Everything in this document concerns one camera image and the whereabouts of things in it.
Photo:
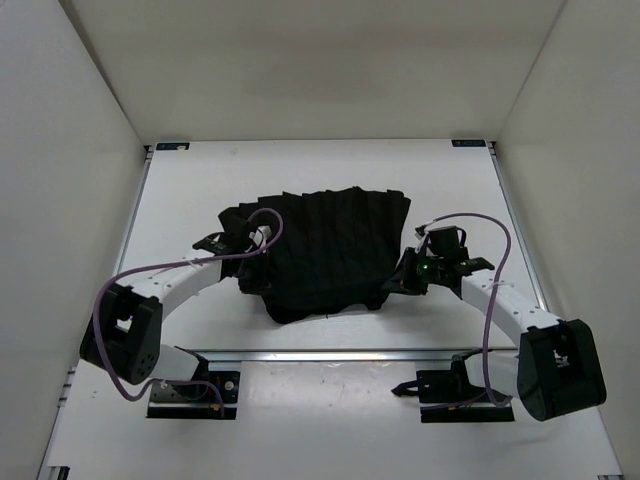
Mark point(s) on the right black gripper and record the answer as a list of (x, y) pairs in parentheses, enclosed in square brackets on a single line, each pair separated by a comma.
[(398, 283)]

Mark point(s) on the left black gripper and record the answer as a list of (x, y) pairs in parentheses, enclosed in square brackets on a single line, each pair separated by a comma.
[(261, 282)]

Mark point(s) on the black pleated skirt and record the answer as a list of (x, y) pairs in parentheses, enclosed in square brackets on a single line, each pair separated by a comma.
[(336, 250)]

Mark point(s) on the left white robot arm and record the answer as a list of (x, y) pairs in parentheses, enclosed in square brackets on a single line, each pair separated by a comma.
[(123, 336)]

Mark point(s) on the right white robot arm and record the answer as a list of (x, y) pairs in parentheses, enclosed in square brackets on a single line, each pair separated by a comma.
[(555, 369)]

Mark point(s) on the left blue corner label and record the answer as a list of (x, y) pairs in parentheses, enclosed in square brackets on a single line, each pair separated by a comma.
[(172, 146)]

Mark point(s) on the blue corner label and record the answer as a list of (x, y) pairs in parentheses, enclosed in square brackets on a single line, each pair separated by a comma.
[(468, 143), (172, 146)]

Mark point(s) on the right blue corner label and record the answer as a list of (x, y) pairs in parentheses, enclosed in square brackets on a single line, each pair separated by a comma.
[(468, 143)]

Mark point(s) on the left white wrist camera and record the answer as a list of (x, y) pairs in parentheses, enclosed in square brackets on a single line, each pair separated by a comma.
[(260, 236)]

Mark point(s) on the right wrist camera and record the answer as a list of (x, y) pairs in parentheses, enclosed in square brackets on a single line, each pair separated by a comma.
[(425, 234)]

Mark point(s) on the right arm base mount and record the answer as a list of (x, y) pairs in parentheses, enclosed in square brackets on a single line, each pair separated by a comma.
[(448, 397)]

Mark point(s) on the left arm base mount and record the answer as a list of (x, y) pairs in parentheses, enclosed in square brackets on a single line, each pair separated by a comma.
[(214, 398)]

